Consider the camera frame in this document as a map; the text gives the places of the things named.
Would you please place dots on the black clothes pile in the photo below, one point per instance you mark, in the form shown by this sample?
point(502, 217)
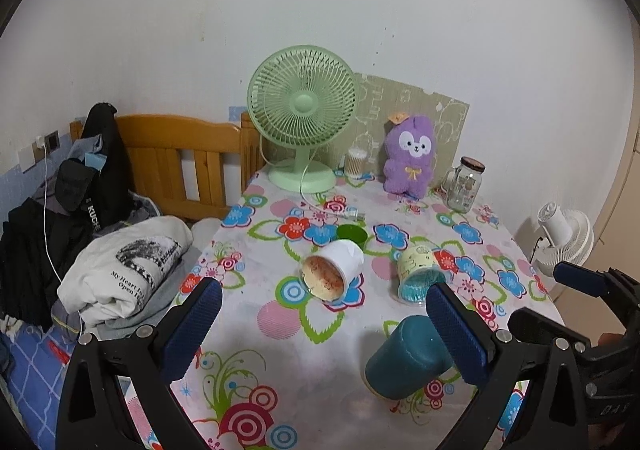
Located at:
point(30, 255)

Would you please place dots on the wall socket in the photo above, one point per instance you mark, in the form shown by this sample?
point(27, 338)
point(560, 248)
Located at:
point(52, 140)

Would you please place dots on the glass jar mug with lid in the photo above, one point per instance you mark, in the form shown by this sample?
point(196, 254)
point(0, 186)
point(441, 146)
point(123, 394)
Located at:
point(465, 190)

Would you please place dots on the black jacket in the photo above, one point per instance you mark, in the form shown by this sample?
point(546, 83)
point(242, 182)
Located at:
point(107, 140)

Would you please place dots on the blue checked bed sheet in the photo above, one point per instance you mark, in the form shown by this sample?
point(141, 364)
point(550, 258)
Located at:
point(30, 370)

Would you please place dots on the blue face mask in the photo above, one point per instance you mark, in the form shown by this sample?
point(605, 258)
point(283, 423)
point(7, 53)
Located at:
point(95, 161)

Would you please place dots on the small dark green cup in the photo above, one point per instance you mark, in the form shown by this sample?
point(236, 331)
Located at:
point(350, 232)

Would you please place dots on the floral tablecloth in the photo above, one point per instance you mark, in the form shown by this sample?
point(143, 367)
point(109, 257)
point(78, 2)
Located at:
point(280, 360)

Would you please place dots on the grey folded clothing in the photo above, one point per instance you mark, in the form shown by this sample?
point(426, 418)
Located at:
point(160, 297)

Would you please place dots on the patterned cardboard sheet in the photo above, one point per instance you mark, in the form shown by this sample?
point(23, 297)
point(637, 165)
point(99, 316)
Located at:
point(425, 105)

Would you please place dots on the white floor fan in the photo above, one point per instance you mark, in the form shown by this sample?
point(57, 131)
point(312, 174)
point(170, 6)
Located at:
point(565, 235)

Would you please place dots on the white printed folded shirt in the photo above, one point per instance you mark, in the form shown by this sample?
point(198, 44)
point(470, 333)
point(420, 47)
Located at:
point(115, 280)

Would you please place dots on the wooden bed headboard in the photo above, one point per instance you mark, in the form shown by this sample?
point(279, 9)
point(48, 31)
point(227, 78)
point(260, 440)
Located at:
point(165, 130)

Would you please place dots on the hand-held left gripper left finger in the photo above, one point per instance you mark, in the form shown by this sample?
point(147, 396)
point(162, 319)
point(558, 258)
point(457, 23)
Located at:
point(196, 325)

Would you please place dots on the purple plush toy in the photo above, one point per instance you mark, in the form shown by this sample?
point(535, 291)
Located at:
point(410, 165)

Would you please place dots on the white charger plug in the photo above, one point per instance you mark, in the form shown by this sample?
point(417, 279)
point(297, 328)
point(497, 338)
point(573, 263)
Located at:
point(40, 145)

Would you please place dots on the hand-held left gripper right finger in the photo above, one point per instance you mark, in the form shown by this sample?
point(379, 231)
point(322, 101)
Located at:
point(457, 335)

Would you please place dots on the beige door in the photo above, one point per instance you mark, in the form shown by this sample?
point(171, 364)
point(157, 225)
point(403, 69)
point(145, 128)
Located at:
point(622, 210)

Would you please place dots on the teal cup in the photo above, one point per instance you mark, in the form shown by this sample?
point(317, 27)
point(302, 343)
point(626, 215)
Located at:
point(405, 360)

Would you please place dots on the pale yellow cartoon cup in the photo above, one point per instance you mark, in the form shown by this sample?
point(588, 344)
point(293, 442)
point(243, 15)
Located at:
point(417, 262)

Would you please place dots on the green desk fan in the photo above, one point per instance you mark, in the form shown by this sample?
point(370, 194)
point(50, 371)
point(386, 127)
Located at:
point(305, 103)

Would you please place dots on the cotton swab container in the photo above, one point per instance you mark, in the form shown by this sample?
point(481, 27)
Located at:
point(356, 163)

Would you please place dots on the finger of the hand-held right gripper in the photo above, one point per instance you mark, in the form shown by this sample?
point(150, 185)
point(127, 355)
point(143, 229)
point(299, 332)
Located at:
point(577, 276)
point(540, 325)

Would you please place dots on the white paper cup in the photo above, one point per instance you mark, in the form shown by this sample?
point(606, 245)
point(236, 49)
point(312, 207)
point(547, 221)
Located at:
point(345, 257)

